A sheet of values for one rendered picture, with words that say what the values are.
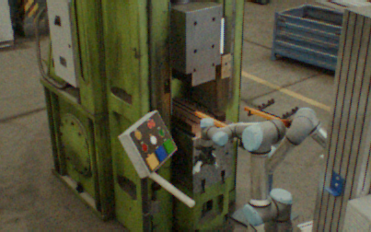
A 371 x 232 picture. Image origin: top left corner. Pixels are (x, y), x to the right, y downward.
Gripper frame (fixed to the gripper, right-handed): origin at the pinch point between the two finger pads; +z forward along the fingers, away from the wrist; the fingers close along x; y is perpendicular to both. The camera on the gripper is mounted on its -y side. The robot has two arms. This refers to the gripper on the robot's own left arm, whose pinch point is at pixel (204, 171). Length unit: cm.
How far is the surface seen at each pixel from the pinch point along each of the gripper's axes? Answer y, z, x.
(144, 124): -25.7, -24.8, -27.8
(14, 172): -199, 94, -99
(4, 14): -574, 42, -63
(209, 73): -52, -39, 28
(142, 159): -9.6, -11.5, -35.1
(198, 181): -43, 38, 16
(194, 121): -52, -5, 17
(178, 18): -55, -77, 7
